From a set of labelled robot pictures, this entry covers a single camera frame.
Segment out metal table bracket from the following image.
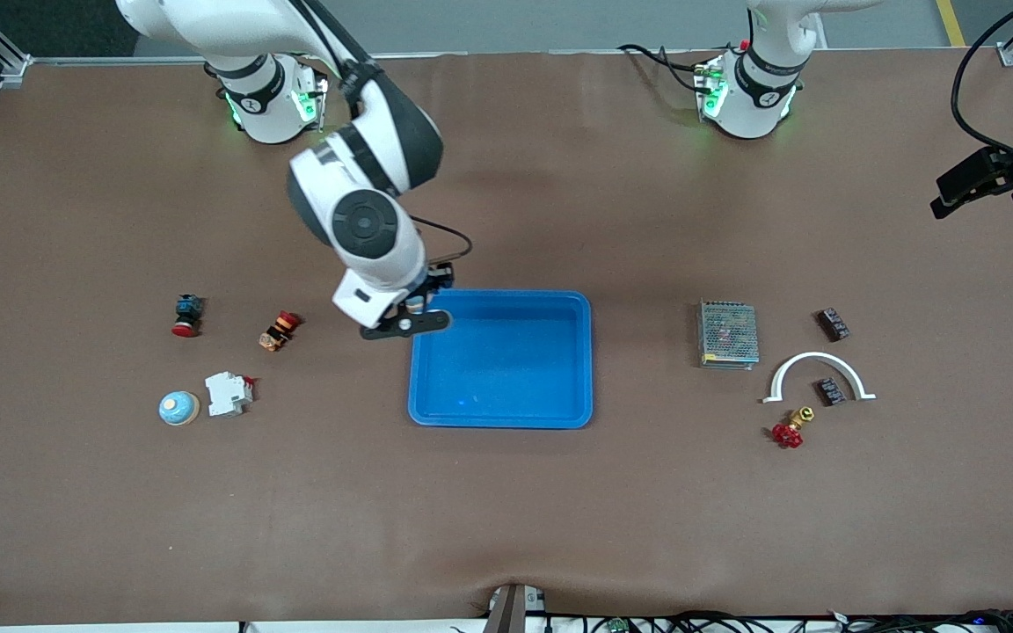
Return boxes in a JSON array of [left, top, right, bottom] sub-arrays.
[[482, 583, 551, 633]]

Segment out blue red push button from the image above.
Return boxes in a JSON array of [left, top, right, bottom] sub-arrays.
[[171, 294, 205, 338]]

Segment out black base cables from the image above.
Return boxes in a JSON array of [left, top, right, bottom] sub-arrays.
[[616, 42, 718, 93]]

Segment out blue plastic tray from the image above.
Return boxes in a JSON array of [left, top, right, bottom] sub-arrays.
[[407, 289, 594, 430]]

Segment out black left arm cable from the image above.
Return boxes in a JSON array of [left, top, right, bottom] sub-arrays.
[[951, 0, 1013, 159]]

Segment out metal mesh power supply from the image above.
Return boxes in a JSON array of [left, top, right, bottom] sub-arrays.
[[696, 300, 760, 371]]

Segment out orange red emergency button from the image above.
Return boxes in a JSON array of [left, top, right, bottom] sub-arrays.
[[259, 310, 302, 353]]

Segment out brass valve red handle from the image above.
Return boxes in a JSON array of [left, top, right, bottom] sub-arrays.
[[770, 406, 816, 450]]

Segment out white arch bracket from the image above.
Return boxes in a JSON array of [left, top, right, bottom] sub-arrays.
[[762, 352, 877, 404]]

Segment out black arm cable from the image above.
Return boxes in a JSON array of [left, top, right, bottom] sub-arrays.
[[295, 0, 475, 265], [951, 0, 1013, 159]]

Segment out brown table mat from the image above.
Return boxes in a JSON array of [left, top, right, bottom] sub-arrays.
[[0, 48, 1013, 627]]

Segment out white circuit breaker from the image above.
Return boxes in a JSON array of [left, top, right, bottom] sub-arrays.
[[204, 371, 256, 418]]

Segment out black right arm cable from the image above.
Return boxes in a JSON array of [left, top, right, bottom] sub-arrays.
[[295, 0, 475, 265]]

